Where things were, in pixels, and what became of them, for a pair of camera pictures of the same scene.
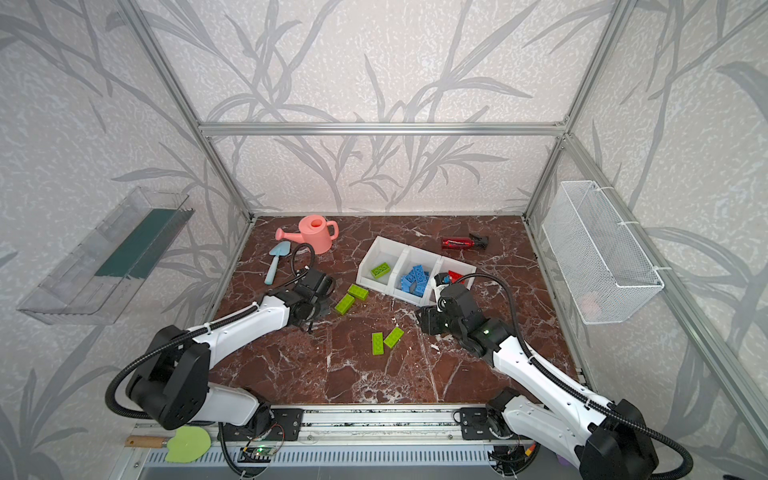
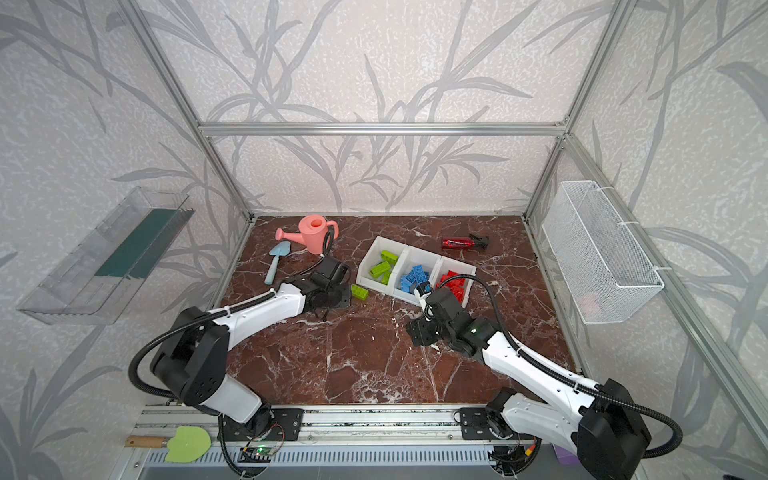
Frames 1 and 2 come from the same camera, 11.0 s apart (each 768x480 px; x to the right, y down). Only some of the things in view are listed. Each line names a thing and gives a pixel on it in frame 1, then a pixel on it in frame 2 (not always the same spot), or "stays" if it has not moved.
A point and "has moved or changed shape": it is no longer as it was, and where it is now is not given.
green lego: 345,304 has moved or changed shape
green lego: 381,270 stays
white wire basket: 607,271 stays
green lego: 358,292 stays
